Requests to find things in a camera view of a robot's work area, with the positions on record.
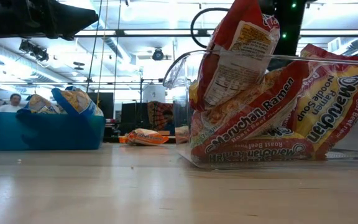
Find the round black ceiling spotlight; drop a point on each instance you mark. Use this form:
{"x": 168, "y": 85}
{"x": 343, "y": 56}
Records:
{"x": 158, "y": 55}

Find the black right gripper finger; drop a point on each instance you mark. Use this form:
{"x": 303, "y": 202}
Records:
{"x": 267, "y": 6}

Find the mandala tapestry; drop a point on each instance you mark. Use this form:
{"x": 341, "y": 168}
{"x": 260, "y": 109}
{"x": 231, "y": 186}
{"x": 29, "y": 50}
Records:
{"x": 154, "y": 115}

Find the small blue plastic bin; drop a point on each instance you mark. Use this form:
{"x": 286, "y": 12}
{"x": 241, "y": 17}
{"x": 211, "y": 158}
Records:
{"x": 48, "y": 133}

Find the clear plastic bin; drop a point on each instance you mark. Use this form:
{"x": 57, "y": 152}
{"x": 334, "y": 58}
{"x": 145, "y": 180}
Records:
{"x": 179, "y": 71}

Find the red Maruchan noodle pack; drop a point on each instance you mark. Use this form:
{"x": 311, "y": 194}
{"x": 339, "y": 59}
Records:
{"x": 259, "y": 151}
{"x": 253, "y": 115}
{"x": 337, "y": 105}
{"x": 238, "y": 62}

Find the black ceiling light fixture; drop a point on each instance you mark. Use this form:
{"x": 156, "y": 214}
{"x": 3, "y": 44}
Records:
{"x": 34, "y": 51}

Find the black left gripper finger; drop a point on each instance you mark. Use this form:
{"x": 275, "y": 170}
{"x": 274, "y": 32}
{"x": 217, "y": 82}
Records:
{"x": 70, "y": 29}
{"x": 73, "y": 14}

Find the blue Maruchan noodle pack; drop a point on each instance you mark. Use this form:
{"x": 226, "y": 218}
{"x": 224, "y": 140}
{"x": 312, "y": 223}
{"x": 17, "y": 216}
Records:
{"x": 42, "y": 105}
{"x": 78, "y": 101}

